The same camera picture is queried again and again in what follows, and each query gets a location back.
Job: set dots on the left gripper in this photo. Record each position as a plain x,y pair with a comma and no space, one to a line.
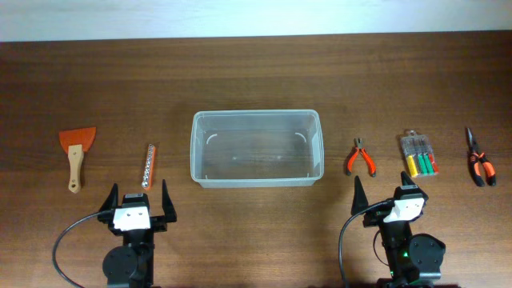
160,223

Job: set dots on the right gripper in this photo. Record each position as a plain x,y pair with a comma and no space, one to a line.
359,201

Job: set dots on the precision screwdriver set case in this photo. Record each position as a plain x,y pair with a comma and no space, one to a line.
419,155

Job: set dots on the orange-black long nose pliers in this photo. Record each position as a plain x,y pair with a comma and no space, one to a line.
481,169

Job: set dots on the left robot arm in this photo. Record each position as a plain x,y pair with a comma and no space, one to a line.
132,263

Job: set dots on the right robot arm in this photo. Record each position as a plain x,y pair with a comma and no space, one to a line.
414,260

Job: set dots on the clear plastic container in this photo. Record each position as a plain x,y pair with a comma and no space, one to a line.
256,148

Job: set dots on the orange socket bit rail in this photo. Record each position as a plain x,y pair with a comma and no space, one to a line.
147,178

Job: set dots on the orange scraper wooden handle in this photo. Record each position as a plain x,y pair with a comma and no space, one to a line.
75,143

